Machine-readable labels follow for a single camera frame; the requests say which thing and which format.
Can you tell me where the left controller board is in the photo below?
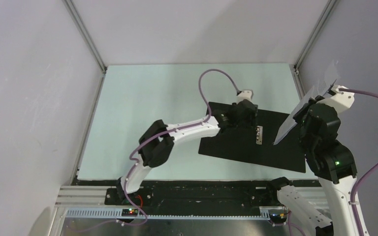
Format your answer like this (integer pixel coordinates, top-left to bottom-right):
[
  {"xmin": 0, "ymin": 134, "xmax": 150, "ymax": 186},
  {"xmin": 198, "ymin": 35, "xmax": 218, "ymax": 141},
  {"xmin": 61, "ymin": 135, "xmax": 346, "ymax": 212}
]
[{"xmin": 121, "ymin": 208, "xmax": 139, "ymax": 217}]

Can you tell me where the metal folder clip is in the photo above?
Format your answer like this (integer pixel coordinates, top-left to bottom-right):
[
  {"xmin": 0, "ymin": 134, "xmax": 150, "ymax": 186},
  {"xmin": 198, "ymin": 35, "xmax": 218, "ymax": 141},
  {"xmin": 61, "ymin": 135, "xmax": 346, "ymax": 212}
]
[{"xmin": 256, "ymin": 126, "xmax": 263, "ymax": 145}]

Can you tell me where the red and black folder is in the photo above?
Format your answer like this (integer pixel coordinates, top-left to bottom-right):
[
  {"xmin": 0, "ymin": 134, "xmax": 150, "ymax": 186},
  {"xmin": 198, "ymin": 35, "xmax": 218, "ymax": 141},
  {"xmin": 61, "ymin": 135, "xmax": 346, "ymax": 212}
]
[{"xmin": 198, "ymin": 109, "xmax": 307, "ymax": 173}]

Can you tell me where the left aluminium frame post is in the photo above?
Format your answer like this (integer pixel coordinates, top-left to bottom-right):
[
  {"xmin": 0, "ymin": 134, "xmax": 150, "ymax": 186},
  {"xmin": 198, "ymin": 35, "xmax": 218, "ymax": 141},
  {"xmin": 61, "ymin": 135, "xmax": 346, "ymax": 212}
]
[{"xmin": 62, "ymin": 0, "xmax": 107, "ymax": 73}]

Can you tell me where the right controller board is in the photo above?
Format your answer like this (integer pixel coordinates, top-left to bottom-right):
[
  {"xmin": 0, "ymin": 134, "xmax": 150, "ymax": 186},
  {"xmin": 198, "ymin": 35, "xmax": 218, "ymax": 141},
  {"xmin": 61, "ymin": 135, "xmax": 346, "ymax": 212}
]
[{"xmin": 269, "ymin": 213, "xmax": 288, "ymax": 225}]

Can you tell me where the right aluminium frame post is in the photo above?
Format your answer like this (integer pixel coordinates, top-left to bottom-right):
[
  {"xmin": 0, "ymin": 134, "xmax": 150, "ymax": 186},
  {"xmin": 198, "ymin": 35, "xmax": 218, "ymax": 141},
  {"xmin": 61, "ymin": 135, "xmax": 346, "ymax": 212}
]
[{"xmin": 293, "ymin": 0, "xmax": 340, "ymax": 75}]

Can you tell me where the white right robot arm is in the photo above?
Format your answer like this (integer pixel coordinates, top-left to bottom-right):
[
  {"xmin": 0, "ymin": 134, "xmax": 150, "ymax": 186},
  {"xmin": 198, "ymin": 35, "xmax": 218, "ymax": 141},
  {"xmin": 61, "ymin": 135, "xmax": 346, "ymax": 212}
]
[{"xmin": 266, "ymin": 98, "xmax": 369, "ymax": 236}]

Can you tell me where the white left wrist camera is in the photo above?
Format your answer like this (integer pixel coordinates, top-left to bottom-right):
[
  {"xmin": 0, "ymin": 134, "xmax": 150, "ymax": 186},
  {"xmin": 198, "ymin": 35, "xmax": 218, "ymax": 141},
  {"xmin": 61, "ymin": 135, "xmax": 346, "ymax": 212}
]
[{"xmin": 236, "ymin": 89, "xmax": 253, "ymax": 104}]

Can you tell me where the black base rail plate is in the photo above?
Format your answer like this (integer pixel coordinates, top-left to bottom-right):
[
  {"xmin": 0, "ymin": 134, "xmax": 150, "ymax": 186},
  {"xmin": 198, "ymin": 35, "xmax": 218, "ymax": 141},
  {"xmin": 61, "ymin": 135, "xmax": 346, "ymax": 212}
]
[{"xmin": 104, "ymin": 178, "xmax": 299, "ymax": 216}]

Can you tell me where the grey slotted cable duct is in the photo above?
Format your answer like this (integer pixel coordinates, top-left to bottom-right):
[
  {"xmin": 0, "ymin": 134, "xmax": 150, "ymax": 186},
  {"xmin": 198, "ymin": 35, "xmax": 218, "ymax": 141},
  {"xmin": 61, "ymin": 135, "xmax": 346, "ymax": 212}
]
[{"xmin": 65, "ymin": 207, "xmax": 270, "ymax": 220}]

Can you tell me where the aluminium frame post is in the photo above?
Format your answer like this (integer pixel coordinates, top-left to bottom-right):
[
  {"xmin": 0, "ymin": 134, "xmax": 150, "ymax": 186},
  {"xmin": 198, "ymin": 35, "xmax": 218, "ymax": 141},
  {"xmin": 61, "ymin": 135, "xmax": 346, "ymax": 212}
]
[
  {"xmin": 62, "ymin": 0, "xmax": 107, "ymax": 73},
  {"xmin": 293, "ymin": 0, "xmax": 340, "ymax": 75}
]

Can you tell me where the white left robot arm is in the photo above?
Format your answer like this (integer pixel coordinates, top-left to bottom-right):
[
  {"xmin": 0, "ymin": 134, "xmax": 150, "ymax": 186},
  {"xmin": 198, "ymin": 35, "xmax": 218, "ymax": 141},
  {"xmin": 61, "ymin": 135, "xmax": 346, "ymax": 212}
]
[{"xmin": 116, "ymin": 99, "xmax": 258, "ymax": 205}]

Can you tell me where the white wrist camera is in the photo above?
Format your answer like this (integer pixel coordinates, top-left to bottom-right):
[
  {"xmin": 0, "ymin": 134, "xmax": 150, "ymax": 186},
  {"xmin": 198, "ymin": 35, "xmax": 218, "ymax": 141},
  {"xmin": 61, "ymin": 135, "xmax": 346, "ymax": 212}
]
[
  {"xmin": 236, "ymin": 89, "xmax": 253, "ymax": 104},
  {"xmin": 317, "ymin": 85, "xmax": 355, "ymax": 114}
]

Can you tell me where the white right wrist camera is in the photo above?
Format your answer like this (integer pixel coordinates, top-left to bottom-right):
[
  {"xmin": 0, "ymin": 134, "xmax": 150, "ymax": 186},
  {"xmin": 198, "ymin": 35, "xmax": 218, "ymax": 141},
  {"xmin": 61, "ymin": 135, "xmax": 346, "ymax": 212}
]
[{"xmin": 317, "ymin": 85, "xmax": 355, "ymax": 114}]

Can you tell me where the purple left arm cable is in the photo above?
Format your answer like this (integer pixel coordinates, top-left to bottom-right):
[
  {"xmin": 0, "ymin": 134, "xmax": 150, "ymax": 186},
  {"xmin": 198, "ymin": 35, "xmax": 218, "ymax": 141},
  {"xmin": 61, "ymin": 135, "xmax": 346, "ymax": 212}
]
[{"xmin": 124, "ymin": 68, "xmax": 242, "ymax": 227}]

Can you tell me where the controller board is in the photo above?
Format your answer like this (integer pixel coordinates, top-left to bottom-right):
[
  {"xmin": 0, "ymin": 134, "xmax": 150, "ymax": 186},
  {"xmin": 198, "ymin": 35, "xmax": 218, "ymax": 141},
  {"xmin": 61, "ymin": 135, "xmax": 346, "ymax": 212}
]
[
  {"xmin": 121, "ymin": 208, "xmax": 139, "ymax": 217},
  {"xmin": 269, "ymin": 213, "xmax": 288, "ymax": 225}
]

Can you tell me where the large printed paper sheet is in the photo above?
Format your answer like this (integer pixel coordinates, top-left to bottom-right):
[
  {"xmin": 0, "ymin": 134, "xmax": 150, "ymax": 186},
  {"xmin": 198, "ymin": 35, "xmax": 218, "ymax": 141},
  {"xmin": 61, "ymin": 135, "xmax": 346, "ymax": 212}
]
[{"xmin": 273, "ymin": 60, "xmax": 340, "ymax": 146}]

